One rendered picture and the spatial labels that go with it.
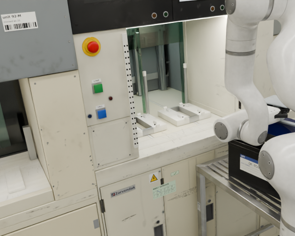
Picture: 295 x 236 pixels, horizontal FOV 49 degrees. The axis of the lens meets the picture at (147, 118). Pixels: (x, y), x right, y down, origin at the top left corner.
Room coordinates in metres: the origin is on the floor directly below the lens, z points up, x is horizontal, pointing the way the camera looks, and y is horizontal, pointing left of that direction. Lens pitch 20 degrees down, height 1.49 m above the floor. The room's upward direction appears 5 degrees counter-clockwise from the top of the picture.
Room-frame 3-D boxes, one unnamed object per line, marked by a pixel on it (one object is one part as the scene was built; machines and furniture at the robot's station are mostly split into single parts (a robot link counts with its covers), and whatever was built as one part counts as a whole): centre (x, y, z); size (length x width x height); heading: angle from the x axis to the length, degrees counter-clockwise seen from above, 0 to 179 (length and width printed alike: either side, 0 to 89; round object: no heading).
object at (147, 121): (1.56, 0.05, 0.89); 0.22 x 0.21 x 0.04; 25
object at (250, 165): (1.17, -0.51, 0.85); 0.28 x 0.28 x 0.17; 34
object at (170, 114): (1.67, -0.20, 0.89); 0.22 x 0.21 x 0.04; 25
